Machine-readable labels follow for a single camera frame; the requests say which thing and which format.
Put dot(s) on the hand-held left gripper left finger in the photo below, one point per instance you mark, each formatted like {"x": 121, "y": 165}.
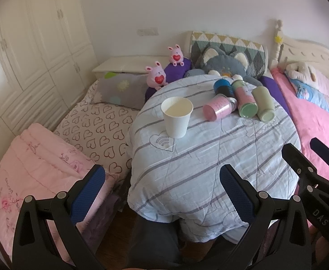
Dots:
{"x": 89, "y": 192}

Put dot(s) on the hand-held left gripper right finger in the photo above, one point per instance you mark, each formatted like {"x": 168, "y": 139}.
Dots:
{"x": 237, "y": 194}

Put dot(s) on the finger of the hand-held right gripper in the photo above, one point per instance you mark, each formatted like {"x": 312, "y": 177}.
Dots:
{"x": 295, "y": 157}
{"x": 320, "y": 147}

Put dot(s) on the white paper cup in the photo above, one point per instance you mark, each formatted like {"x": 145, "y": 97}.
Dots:
{"x": 177, "y": 119}

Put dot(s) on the person's right forearm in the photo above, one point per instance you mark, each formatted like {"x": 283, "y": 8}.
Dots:
{"x": 327, "y": 253}

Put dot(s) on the mauve fuzzy blanket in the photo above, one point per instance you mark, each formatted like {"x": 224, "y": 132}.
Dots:
{"x": 102, "y": 216}

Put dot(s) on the pink bedspread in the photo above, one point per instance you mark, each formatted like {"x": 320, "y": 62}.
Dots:
{"x": 302, "y": 121}

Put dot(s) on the striped light blue blanket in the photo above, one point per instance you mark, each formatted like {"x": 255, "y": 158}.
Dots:
{"x": 209, "y": 160}

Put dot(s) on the blue printed pillow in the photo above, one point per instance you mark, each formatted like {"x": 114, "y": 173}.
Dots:
{"x": 313, "y": 94}

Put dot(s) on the light green can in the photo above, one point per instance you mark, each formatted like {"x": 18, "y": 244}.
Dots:
{"x": 262, "y": 104}

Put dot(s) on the pink folded quilt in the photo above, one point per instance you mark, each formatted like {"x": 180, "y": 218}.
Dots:
{"x": 35, "y": 160}

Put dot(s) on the heart print bed sheet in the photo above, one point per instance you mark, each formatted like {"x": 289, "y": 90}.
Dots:
{"x": 97, "y": 129}

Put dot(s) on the pink pillow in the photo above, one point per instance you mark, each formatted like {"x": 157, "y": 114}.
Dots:
{"x": 328, "y": 83}

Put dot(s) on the purple cloth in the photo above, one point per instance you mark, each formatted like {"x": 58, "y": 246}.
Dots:
{"x": 276, "y": 92}

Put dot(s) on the pink can with green lid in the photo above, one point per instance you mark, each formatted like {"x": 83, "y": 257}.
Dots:
{"x": 244, "y": 99}

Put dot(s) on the white plush toy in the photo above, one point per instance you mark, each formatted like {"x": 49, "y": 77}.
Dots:
{"x": 299, "y": 70}

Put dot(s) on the white bed headboard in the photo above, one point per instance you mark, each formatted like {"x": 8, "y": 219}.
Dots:
{"x": 307, "y": 50}

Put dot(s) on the blue and black can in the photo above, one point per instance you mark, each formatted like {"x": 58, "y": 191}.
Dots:
{"x": 223, "y": 86}

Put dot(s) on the grey flower print pillow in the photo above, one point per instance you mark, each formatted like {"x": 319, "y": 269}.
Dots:
{"x": 119, "y": 90}

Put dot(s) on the triangle pattern quilted cushion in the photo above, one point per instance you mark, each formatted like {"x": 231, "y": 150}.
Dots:
{"x": 251, "y": 50}

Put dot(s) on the yellow star ornament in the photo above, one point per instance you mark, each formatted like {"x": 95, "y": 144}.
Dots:
{"x": 278, "y": 38}

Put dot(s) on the grey cat plush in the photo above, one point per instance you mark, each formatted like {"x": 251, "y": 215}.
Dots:
{"x": 223, "y": 63}

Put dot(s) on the white nightstand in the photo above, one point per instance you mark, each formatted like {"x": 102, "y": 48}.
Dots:
{"x": 125, "y": 64}

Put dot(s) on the large pink bunny plush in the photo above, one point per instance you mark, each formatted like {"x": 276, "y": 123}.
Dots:
{"x": 156, "y": 76}

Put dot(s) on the purple cushion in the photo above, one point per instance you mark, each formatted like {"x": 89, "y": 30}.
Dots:
{"x": 176, "y": 71}

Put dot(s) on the small pink bunny plush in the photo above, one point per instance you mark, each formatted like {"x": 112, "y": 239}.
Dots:
{"x": 176, "y": 56}

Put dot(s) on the white wardrobe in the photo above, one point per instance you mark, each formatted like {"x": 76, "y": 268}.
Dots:
{"x": 26, "y": 47}

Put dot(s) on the white wall socket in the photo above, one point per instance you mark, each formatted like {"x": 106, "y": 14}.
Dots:
{"x": 147, "y": 32}

